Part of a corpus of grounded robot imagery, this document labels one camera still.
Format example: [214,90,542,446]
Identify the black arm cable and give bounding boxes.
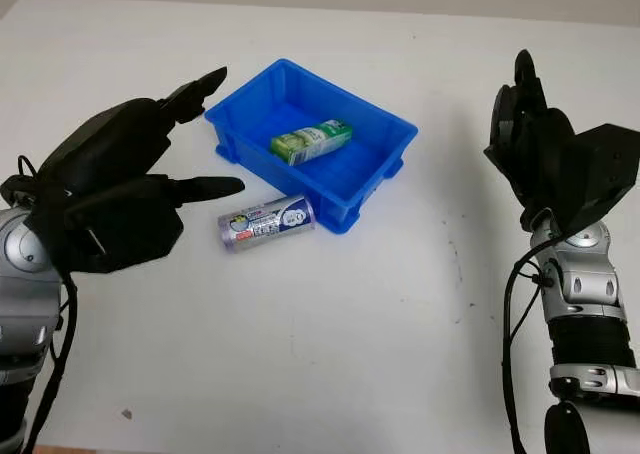
[499,243,556,454]
[14,154,81,454]

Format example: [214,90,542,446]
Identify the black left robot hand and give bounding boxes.
[24,65,246,274]

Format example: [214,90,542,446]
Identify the blue plastic tray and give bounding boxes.
[203,58,419,236]

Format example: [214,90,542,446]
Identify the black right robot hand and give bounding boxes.
[482,48,576,221]

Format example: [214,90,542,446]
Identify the green toothpaste box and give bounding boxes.
[269,118,355,166]

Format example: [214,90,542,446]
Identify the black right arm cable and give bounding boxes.
[499,243,556,454]

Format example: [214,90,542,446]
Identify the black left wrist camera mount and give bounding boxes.
[63,176,184,275]

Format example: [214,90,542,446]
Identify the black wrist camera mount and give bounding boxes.
[567,122,640,236]
[63,176,184,275]

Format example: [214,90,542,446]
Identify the purple bag roll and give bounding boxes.
[217,194,317,252]

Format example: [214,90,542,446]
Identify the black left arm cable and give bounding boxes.
[14,154,81,454]

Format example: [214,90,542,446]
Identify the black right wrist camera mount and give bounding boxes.
[567,122,640,236]

